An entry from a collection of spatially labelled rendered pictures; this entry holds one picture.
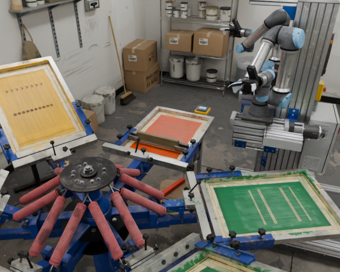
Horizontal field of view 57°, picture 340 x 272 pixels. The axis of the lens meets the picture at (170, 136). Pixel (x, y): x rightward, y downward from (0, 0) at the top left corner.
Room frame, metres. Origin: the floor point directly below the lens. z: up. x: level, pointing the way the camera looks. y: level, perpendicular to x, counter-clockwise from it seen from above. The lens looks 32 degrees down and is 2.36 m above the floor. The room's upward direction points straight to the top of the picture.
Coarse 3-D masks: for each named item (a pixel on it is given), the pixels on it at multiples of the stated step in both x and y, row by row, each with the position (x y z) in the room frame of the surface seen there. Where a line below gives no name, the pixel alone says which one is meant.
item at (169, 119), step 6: (156, 120) 2.54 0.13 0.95; (162, 120) 2.54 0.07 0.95; (168, 120) 2.54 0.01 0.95; (174, 120) 2.54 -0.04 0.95; (150, 126) 2.43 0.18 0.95; (156, 126) 2.43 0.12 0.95; (150, 132) 2.33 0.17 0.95; (132, 144) 2.14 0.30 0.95; (144, 144) 2.14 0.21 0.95; (150, 150) 2.06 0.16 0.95
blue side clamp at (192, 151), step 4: (196, 144) 2.06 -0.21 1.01; (188, 148) 2.01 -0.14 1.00; (192, 148) 2.01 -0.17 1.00; (196, 148) 2.05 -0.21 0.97; (188, 152) 1.96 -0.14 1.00; (192, 152) 1.96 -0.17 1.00; (184, 156) 1.91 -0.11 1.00; (188, 156) 1.90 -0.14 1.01; (192, 156) 1.96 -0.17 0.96; (188, 160) 1.88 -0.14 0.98; (188, 164) 1.89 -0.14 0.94
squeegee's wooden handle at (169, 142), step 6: (138, 132) 2.16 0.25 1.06; (144, 132) 2.15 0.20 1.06; (144, 138) 2.13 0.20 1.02; (150, 138) 2.11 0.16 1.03; (156, 138) 2.09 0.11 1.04; (162, 138) 2.07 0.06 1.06; (168, 138) 2.06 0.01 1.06; (162, 144) 2.07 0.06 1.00; (168, 144) 2.05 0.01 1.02; (174, 144) 2.03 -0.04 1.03
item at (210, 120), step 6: (156, 108) 2.71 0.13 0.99; (162, 108) 2.71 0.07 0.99; (168, 108) 2.71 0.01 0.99; (150, 114) 2.59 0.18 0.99; (180, 114) 2.63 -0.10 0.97; (186, 114) 2.61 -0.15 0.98; (192, 114) 2.59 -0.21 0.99; (198, 114) 2.59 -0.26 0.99; (144, 120) 2.47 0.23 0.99; (210, 120) 2.47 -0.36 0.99; (138, 126) 2.37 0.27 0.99; (204, 126) 2.37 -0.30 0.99; (204, 132) 2.27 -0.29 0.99; (198, 138) 2.18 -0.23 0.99; (138, 150) 2.01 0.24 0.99
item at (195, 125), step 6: (180, 120) 2.54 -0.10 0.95; (186, 120) 2.54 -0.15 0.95; (186, 126) 2.43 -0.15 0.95; (192, 126) 2.43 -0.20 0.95; (198, 126) 2.43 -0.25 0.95; (192, 132) 2.33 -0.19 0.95; (186, 138) 2.23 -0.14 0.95; (156, 150) 2.06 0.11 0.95; (162, 150) 2.06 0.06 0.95; (168, 150) 2.06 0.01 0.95; (168, 156) 1.98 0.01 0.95; (174, 156) 1.98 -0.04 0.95
